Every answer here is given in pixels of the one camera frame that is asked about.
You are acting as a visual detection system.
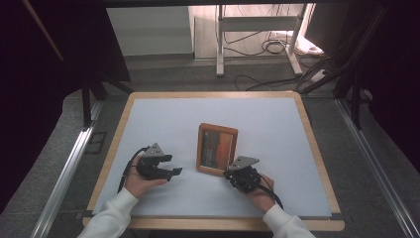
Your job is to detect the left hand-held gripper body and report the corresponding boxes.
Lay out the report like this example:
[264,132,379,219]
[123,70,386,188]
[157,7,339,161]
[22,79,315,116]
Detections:
[136,142,170,181]

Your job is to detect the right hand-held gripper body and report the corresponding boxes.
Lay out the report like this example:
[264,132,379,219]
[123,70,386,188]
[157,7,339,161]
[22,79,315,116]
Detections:
[227,156,262,193]

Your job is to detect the wooden photo frame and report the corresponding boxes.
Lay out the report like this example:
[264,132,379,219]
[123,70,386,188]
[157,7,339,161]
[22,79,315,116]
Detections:
[195,122,239,178]

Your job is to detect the person's left hand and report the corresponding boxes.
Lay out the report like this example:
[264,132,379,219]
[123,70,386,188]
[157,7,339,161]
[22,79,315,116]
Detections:
[124,164,168,199]

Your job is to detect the person's right hand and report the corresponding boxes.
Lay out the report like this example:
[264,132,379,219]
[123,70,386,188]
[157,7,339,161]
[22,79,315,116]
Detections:
[247,174,276,214]

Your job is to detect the white table sheet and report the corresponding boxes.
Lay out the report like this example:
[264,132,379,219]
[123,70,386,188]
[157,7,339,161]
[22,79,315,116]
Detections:
[92,97,333,218]

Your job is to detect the black metal stand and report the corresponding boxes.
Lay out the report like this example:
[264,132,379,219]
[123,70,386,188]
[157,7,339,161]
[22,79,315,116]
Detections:
[79,63,135,129]
[296,4,392,131]

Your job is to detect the white power strip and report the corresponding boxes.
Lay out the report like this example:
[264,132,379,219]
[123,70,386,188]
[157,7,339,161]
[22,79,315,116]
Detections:
[310,68,329,83]

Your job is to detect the white board panel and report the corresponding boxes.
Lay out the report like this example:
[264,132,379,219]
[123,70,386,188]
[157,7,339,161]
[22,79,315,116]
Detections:
[106,5,194,58]

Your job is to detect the thin wooden stick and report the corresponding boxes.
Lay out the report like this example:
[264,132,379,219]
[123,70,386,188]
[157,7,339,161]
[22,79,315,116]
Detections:
[22,0,65,62]

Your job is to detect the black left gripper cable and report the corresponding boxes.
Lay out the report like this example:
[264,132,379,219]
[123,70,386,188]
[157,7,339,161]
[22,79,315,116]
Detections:
[117,146,151,194]

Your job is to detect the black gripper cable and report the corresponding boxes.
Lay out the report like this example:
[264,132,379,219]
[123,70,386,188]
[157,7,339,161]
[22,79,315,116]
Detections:
[117,146,151,194]
[257,182,284,210]

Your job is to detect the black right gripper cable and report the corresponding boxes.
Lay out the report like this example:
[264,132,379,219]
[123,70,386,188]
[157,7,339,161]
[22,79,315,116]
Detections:
[257,182,284,210]

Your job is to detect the aluminium rail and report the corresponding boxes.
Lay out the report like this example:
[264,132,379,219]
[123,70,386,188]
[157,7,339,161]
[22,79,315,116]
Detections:
[334,98,420,238]
[30,100,104,238]

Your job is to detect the black floor cables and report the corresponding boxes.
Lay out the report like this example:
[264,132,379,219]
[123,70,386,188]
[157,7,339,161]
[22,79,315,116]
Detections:
[223,6,326,92]

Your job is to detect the white metal desk frame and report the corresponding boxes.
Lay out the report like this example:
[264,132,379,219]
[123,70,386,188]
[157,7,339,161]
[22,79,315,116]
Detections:
[216,3,314,77]

